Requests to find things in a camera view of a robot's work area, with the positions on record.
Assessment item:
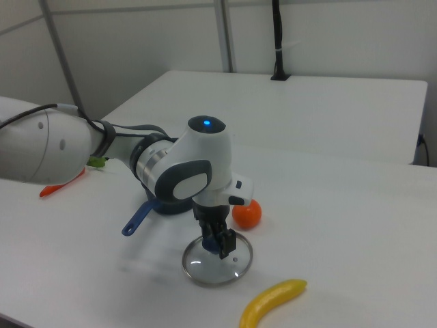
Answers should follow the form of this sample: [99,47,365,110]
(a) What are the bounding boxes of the white folding side table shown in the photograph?
[101,70,429,165]

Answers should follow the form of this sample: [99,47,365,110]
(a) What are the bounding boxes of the orange toy carrot green leaves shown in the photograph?
[39,155,115,198]

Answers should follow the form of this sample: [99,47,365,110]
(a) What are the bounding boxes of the black arm cable grey strap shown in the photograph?
[0,103,178,161]

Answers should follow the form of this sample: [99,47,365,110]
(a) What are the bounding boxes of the yellow toy banana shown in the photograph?
[238,278,308,328]

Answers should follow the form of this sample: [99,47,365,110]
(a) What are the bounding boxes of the grey partition corner post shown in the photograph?
[38,0,86,115]

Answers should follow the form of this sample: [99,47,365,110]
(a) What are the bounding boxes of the orange toy mandarin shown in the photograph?
[231,200,263,230]

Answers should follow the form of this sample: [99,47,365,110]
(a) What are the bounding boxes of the dark blue saucepan blue handle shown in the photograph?
[121,189,194,237]

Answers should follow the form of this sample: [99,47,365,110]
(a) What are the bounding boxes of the grey partition wall post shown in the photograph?
[214,0,237,73]

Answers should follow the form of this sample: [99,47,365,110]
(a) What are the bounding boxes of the black camera stand pole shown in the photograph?
[270,0,292,81]

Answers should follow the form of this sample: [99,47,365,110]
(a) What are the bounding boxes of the black cable behind table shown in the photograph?
[417,133,430,165]

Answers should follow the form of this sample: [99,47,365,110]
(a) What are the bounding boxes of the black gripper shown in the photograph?
[193,200,238,260]

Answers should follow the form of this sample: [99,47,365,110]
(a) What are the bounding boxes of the glass lid blue knob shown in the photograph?
[182,230,254,287]

